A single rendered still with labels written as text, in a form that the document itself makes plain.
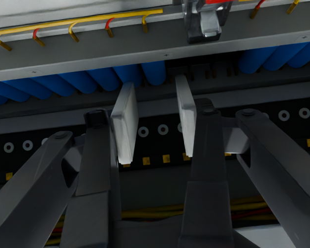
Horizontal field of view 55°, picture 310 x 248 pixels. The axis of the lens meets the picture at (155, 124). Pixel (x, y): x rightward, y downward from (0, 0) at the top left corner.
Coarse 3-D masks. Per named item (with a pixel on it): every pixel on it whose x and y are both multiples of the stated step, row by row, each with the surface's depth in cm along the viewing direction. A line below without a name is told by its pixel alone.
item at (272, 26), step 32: (0, 32) 16; (96, 32) 18; (128, 32) 17; (160, 32) 17; (224, 32) 17; (256, 32) 17; (288, 32) 17; (0, 64) 18; (32, 64) 18; (64, 64) 18; (96, 64) 18; (128, 64) 19
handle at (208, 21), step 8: (200, 0) 12; (208, 0) 10; (216, 0) 10; (224, 0) 10; (232, 0) 10; (200, 8) 13; (208, 8) 13; (216, 8) 13; (200, 16) 14; (208, 16) 14; (216, 16) 14; (200, 24) 14; (208, 24) 13; (216, 24) 13; (208, 32) 14
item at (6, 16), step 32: (0, 0) 15; (32, 0) 15; (64, 0) 15; (96, 0) 16; (128, 0) 16; (160, 0) 16; (192, 96) 30; (224, 96) 30; (256, 96) 30; (288, 96) 30; (0, 128) 31; (32, 128) 31
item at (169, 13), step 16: (256, 0) 17; (272, 0) 17; (288, 0) 17; (304, 0) 17; (160, 16) 17; (176, 16) 17; (16, 32) 17; (32, 32) 17; (48, 32) 17; (64, 32) 17
